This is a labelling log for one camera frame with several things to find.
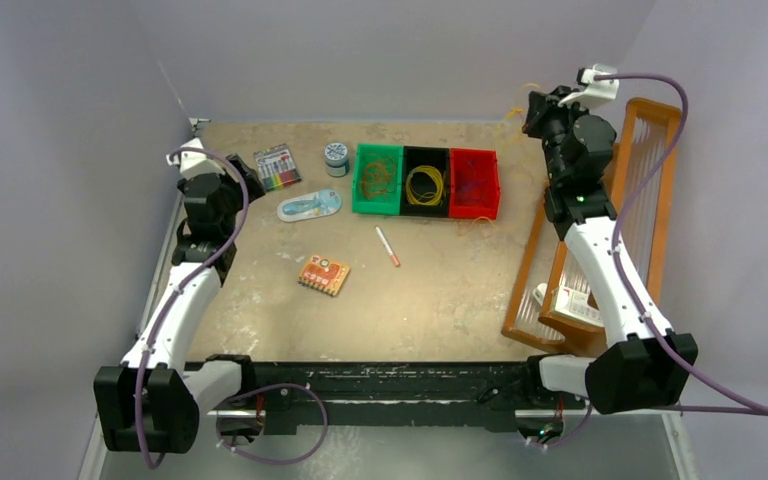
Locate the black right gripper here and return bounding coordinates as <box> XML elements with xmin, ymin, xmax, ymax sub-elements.
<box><xmin>522</xmin><ymin>87</ymin><xmax>595</xmax><ymax>184</ymax></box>

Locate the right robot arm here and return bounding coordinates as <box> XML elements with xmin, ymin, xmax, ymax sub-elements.
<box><xmin>521</xmin><ymin>86</ymin><xmax>698</xmax><ymax>414</ymax></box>

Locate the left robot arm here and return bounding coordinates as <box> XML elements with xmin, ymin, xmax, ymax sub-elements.
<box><xmin>93</xmin><ymin>146</ymin><xmax>264</xmax><ymax>467</ymax></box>

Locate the marker pen set pack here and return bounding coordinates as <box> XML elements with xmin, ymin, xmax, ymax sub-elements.
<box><xmin>253</xmin><ymin>143</ymin><xmax>302</xmax><ymax>192</ymax></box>

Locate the correction tape blister pack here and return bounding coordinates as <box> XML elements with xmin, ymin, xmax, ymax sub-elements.
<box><xmin>276</xmin><ymin>189</ymin><xmax>343</xmax><ymax>223</ymax></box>

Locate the red plastic bin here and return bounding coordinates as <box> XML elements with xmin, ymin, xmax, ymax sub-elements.
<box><xmin>449</xmin><ymin>148</ymin><xmax>501</xmax><ymax>220</ymax></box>

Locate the round paint jar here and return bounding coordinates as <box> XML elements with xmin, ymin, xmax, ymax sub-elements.
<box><xmin>324</xmin><ymin>142</ymin><xmax>350</xmax><ymax>178</ymax></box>

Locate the orange spiral notebook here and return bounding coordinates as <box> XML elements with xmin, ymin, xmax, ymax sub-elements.
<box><xmin>298</xmin><ymin>255</ymin><xmax>351</xmax><ymax>297</ymax></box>

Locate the black plastic bin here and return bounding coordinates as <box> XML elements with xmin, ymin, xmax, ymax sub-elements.
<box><xmin>400</xmin><ymin>146</ymin><xmax>450</xmax><ymax>218</ymax></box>

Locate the green plastic bin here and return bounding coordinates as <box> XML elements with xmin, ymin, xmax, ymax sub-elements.
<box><xmin>351</xmin><ymin>143</ymin><xmax>403</xmax><ymax>216</ymax></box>

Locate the white orange marker pen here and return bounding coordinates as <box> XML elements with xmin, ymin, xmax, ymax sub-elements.
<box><xmin>375</xmin><ymin>225</ymin><xmax>401</xmax><ymax>267</ymax></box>

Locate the wooden rack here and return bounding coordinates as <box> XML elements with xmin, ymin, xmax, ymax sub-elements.
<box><xmin>501</xmin><ymin>97</ymin><xmax>681</xmax><ymax>357</ymax></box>

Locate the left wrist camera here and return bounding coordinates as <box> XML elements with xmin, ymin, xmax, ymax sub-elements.
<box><xmin>165</xmin><ymin>151</ymin><xmax>225</xmax><ymax>180</ymax></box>

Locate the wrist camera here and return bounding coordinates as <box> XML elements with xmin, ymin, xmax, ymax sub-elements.
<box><xmin>559</xmin><ymin>64</ymin><xmax>619</xmax><ymax>110</ymax></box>
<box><xmin>165</xmin><ymin>151</ymin><xmax>225</xmax><ymax>180</ymax></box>

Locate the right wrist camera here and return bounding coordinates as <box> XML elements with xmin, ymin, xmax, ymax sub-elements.
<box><xmin>559</xmin><ymin>64</ymin><xmax>619</xmax><ymax>110</ymax></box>

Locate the coiled yellow cable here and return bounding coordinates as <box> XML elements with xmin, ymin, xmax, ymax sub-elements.
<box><xmin>405</xmin><ymin>165</ymin><xmax>446</xmax><ymax>207</ymax></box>

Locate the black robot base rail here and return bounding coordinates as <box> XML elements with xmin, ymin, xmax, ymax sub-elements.
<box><xmin>220</xmin><ymin>357</ymin><xmax>584</xmax><ymax>435</ymax></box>

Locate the aluminium table edge rail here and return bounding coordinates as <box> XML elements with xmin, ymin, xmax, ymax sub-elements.
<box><xmin>79</xmin><ymin>117</ymin><xmax>210</xmax><ymax>480</ymax></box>

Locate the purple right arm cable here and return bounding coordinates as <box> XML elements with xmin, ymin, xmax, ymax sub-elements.
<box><xmin>526</xmin><ymin>72</ymin><xmax>768</xmax><ymax>453</ymax></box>

